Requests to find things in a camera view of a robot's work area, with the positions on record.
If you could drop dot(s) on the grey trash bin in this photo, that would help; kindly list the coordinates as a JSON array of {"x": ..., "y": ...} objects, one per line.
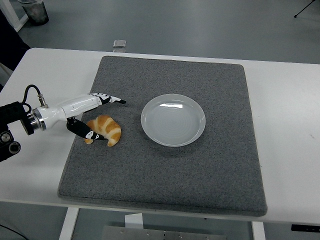
[{"x": 36, "y": 12}]

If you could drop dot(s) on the silver floor socket box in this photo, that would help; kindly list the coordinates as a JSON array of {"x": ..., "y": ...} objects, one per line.
[{"x": 119, "y": 43}]

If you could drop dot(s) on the white frame furniture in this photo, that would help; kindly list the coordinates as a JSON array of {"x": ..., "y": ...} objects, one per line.
[{"x": 17, "y": 23}]

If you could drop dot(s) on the black tripod leg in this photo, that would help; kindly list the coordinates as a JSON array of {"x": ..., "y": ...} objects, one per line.
[{"x": 303, "y": 8}]

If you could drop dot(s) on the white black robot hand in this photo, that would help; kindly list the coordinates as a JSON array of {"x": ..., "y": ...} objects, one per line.
[{"x": 75, "y": 106}]

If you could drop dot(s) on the golden brown croissant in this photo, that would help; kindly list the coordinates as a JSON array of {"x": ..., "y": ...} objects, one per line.
[{"x": 108, "y": 127}]

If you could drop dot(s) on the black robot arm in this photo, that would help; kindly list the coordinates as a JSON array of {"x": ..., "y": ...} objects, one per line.
[{"x": 12, "y": 115}]

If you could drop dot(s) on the black table control box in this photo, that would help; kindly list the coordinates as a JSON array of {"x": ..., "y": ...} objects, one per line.
[{"x": 305, "y": 227}]

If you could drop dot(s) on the white round plate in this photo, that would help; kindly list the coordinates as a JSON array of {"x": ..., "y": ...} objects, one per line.
[{"x": 172, "y": 120}]

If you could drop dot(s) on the grey felt mat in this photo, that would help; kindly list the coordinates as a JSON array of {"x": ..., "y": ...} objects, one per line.
[{"x": 160, "y": 175}]

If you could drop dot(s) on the person's leg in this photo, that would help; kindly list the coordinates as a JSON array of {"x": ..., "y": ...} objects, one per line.
[{"x": 10, "y": 42}]

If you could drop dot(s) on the white table leg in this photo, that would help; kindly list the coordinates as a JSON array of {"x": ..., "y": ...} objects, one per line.
[
  {"x": 258, "y": 231},
  {"x": 68, "y": 223}
]

